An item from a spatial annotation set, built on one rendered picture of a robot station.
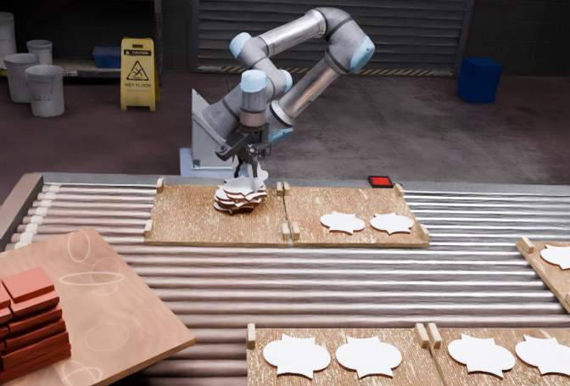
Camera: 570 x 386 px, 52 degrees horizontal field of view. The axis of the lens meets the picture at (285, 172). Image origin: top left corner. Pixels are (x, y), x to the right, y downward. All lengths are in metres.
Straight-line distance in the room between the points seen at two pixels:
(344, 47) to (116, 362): 1.28
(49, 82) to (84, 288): 3.93
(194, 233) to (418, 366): 0.73
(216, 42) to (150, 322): 5.35
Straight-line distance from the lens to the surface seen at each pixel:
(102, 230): 1.80
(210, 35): 6.42
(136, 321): 1.26
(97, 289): 1.35
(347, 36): 2.02
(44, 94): 5.24
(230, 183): 1.82
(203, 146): 2.20
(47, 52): 6.20
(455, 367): 1.39
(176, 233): 1.72
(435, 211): 2.02
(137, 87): 5.30
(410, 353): 1.39
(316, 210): 1.87
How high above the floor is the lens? 1.84
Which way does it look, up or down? 26 degrees down
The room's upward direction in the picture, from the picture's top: 5 degrees clockwise
